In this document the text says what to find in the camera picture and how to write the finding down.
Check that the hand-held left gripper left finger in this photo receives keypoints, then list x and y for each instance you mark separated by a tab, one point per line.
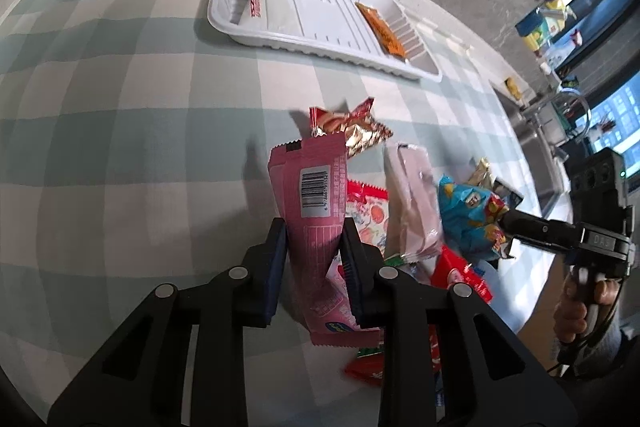
277	267

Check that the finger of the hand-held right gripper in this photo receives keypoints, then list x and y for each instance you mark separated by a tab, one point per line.
540	227

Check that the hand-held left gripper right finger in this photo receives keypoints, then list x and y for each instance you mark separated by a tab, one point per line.
352	277

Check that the black snack packet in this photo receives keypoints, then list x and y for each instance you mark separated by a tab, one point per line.
507	193

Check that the blue snack packet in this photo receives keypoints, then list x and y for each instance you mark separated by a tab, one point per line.
465	217

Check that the gold snack packet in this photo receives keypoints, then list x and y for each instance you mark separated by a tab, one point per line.
482	169

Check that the red green snack packet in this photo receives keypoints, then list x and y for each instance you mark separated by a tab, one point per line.
365	367

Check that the white plastic tray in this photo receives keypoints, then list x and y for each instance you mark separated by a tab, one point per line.
325	7

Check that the person's right forearm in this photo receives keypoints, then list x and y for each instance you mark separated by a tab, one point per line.
620	349

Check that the person's right hand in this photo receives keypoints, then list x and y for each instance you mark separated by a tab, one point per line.
570	307

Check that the red fruit print packet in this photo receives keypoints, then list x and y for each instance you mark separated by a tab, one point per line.
370	214

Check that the steel sink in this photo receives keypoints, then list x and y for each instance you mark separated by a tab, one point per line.
537	157

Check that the pale pink snack packet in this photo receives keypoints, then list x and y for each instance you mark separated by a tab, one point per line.
412	202

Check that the steel faucet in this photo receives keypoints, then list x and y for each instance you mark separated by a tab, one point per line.
550	104

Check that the yellow sponge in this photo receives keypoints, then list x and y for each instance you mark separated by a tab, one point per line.
512	88

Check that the gold red candy packet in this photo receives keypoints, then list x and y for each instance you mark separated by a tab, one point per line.
362	139

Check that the red brown candy packet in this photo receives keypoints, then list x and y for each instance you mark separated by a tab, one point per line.
330	122

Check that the blue yellow container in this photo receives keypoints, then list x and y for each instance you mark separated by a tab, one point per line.
532	32

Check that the checked tablecloth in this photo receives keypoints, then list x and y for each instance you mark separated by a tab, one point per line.
125	132

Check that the orange snack packet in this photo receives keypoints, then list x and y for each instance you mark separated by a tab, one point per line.
385	32

